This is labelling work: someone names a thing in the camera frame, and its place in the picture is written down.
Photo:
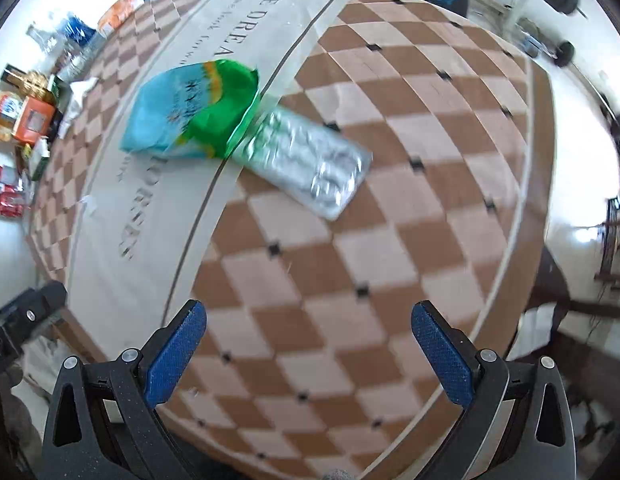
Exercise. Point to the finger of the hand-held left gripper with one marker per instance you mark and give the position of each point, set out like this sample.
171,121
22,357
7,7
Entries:
30,310

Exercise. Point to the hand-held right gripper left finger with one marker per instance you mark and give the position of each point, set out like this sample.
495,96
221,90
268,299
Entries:
175,355

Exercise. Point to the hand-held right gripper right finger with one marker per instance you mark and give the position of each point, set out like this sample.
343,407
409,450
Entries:
442,360

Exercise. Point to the silver blister pack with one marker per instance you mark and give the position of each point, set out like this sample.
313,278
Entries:
310,165

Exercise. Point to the blue green snack bag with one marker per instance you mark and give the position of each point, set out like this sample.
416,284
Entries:
165,110

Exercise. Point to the person's left hand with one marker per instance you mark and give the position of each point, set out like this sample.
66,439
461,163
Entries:
40,365

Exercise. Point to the white folded napkin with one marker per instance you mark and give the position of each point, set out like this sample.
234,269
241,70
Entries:
537,327

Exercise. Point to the red packet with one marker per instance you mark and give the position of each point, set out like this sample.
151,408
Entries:
10,202

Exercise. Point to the checkered table mat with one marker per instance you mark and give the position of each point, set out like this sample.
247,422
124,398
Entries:
340,260

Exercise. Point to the green white drink carton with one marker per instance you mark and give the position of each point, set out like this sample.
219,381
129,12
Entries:
40,160

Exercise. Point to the dark fleece garment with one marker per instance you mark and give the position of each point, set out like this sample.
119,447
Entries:
335,474

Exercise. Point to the orange box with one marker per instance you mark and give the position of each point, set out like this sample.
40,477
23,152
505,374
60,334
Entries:
35,120

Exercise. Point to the white crumpled tissue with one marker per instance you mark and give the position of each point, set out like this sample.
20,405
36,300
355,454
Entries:
77,97

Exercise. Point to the clear glass bottle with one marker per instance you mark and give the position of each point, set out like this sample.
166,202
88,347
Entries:
40,36

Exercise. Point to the blue label water bottle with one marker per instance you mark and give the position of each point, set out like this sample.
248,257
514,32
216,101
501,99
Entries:
76,30

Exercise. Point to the orange tissue pack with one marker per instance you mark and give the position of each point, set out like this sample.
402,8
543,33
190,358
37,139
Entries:
117,12

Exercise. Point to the short barbell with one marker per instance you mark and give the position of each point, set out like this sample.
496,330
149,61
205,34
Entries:
564,52

